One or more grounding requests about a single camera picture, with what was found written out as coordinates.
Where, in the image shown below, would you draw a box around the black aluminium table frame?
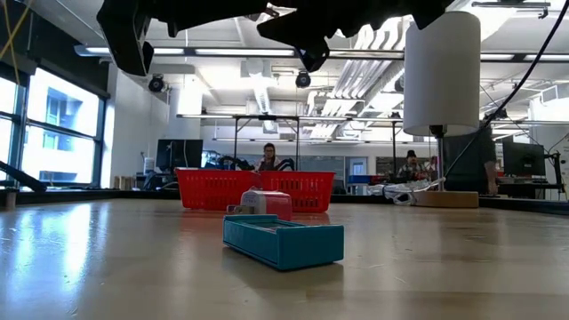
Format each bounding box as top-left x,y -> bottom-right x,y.
0,160 -> 569,217

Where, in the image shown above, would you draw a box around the long ceiling light strip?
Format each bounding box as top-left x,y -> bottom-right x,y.
176,113 -> 404,121
74,44 -> 569,62

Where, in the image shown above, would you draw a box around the large office window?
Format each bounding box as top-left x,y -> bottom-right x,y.
0,75 -> 108,188

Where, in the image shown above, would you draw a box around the black background rig frame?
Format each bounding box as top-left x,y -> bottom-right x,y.
230,114 -> 301,172

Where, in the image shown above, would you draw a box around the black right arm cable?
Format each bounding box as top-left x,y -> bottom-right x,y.
444,0 -> 569,179

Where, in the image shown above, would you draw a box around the white coiled lamp cable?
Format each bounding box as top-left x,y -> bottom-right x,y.
368,177 -> 445,206

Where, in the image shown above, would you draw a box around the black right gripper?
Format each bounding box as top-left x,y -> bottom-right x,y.
256,0 -> 402,74

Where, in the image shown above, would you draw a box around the yellow extension cable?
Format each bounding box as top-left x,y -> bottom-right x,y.
2,0 -> 21,85
0,0 -> 33,61

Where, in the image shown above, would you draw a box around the person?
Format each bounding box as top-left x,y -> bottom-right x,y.
397,149 -> 429,181
443,124 -> 500,196
255,142 -> 285,172

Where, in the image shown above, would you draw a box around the pink white tape dispenser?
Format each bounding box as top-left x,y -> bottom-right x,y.
226,188 -> 293,222

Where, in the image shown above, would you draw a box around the teal rectangular box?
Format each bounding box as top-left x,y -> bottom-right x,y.
222,214 -> 345,272

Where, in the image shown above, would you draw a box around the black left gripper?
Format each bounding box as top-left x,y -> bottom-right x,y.
96,0 -> 268,76

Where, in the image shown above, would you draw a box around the black computer monitor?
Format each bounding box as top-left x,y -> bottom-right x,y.
501,140 -> 547,177
155,138 -> 204,174

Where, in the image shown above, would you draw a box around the white cylindrical lamp shade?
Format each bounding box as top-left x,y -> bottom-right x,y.
402,11 -> 482,209

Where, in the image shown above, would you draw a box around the small wooden boxes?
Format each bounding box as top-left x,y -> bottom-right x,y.
113,175 -> 137,191

